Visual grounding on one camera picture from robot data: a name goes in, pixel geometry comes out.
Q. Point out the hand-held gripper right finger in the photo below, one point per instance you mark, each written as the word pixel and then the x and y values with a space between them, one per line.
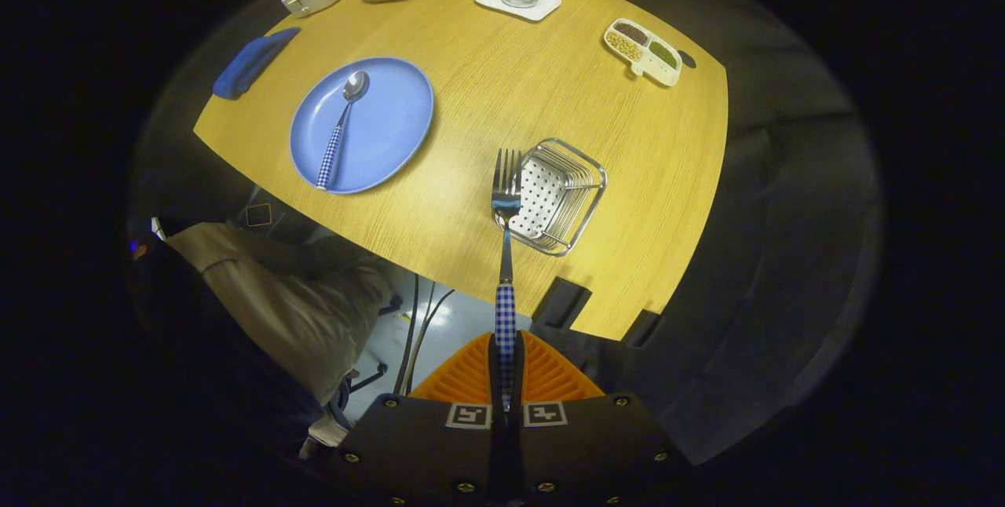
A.
pixel 520 381

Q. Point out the blue folded cloth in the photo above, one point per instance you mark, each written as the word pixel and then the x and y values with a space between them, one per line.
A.
pixel 247 67

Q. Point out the white divided bean dish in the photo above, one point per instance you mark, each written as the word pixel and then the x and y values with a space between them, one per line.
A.
pixel 644 52

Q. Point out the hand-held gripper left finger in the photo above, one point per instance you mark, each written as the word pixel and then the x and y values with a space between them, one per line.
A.
pixel 492 381

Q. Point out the person's beige trousers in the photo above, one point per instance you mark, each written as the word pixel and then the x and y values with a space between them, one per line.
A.
pixel 298 319

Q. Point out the blue round plate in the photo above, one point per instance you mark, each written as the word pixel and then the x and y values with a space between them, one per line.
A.
pixel 385 122

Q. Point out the white power strip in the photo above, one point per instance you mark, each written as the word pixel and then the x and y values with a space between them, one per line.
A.
pixel 158 228

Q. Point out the dark box with tan outline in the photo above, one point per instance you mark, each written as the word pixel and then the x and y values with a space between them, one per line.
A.
pixel 259 215

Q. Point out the phone with purple screen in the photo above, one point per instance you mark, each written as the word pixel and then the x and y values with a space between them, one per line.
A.
pixel 139 249

